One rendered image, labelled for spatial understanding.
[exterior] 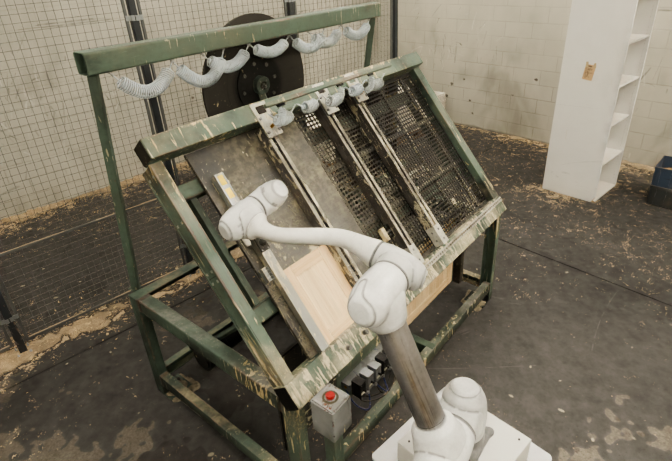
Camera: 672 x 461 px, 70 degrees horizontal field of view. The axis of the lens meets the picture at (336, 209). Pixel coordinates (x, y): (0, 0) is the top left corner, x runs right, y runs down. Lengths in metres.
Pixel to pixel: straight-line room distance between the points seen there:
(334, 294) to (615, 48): 3.93
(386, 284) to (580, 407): 2.24
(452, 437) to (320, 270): 1.06
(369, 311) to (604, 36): 4.49
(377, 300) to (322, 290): 1.00
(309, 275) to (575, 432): 1.85
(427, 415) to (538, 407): 1.80
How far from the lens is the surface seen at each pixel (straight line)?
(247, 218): 1.67
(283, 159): 2.46
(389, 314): 1.45
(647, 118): 7.00
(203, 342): 2.65
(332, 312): 2.40
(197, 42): 2.67
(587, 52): 5.57
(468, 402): 1.84
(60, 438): 3.65
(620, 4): 5.44
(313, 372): 2.25
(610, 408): 3.56
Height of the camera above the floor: 2.50
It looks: 27 degrees down
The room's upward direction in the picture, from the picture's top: 3 degrees counter-clockwise
